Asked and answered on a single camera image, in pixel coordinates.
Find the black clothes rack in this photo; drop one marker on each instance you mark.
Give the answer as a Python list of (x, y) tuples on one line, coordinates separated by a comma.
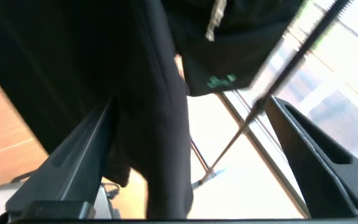
[(291, 67)]

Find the black shorts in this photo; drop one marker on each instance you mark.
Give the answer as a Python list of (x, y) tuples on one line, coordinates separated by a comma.
[(235, 56)]

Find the window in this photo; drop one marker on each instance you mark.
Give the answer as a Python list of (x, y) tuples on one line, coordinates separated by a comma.
[(346, 124)]

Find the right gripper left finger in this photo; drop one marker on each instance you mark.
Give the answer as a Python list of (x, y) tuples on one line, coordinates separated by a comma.
[(73, 168)]

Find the black garment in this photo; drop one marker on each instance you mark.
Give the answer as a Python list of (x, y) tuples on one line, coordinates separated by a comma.
[(73, 62)]

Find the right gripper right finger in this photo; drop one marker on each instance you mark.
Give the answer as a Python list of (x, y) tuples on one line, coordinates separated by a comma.
[(319, 168)]

